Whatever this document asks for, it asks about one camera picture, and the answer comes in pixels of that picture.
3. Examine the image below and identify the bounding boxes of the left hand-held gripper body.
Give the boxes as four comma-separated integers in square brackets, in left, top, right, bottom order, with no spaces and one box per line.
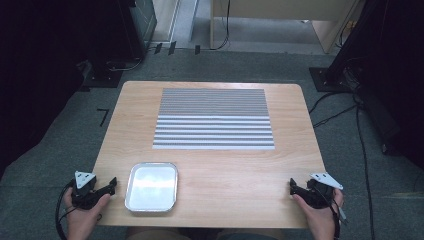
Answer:
[70,170,108,211]

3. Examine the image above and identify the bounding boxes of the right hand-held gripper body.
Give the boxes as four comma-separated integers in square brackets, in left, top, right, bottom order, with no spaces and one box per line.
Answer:
[298,172,344,210]

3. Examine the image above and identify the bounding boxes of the person's right hand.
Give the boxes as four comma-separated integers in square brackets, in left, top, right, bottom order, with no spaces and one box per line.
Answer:
[292,188,345,240]

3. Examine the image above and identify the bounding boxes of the person's left hand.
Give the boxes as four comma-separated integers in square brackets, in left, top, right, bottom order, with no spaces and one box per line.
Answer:
[63,187,112,240]

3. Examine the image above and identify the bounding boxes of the silver metal tray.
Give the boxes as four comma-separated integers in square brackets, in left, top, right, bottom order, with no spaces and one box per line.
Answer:
[124,161,179,214]

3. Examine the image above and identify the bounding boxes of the grey striped placemat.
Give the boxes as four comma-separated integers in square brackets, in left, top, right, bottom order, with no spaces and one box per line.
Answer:
[152,87,276,151]

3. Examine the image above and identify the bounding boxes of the black stand base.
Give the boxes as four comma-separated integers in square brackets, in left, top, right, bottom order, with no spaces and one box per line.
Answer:
[308,66,363,93]
[82,59,125,90]

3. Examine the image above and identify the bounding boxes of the dark metal cabinet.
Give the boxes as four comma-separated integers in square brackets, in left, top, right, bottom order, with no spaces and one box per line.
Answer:
[128,0,158,52]

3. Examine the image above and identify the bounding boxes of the light wooden desk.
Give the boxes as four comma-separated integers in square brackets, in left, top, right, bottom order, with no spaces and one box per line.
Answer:
[209,0,365,55]

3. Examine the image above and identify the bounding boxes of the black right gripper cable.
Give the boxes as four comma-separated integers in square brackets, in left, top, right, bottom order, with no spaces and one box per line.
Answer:
[328,191,350,240]

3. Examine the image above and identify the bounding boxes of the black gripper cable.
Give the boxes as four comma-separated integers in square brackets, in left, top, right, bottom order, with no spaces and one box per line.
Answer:
[54,179,77,240]
[328,191,350,240]

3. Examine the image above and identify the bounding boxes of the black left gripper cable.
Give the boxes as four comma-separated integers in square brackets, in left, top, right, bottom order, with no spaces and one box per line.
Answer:
[54,179,77,240]

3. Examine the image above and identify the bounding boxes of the black floor cable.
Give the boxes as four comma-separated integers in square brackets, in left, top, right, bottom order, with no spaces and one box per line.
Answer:
[353,96,377,240]
[308,91,359,129]

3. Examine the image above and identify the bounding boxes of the black hanging cable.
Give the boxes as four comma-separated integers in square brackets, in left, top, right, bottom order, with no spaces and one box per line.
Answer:
[210,0,232,52]

